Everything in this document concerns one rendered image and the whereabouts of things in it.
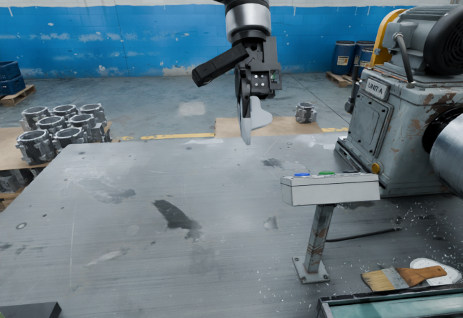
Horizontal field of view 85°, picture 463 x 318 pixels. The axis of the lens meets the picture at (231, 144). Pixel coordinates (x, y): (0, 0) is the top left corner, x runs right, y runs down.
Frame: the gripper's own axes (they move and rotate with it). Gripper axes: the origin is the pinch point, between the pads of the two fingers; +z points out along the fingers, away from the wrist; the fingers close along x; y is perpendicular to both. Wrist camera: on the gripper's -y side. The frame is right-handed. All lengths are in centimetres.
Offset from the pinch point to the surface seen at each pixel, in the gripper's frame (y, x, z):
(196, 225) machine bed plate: -11.8, 26.8, 22.4
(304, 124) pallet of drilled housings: 104, 234, -34
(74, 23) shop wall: -256, 445, -277
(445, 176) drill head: 51, 10, 11
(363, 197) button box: 21.2, -3.5, 12.2
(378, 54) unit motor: 57, 37, -32
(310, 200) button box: 11.0, -3.5, 12.2
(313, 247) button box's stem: 14.9, 6.5, 24.1
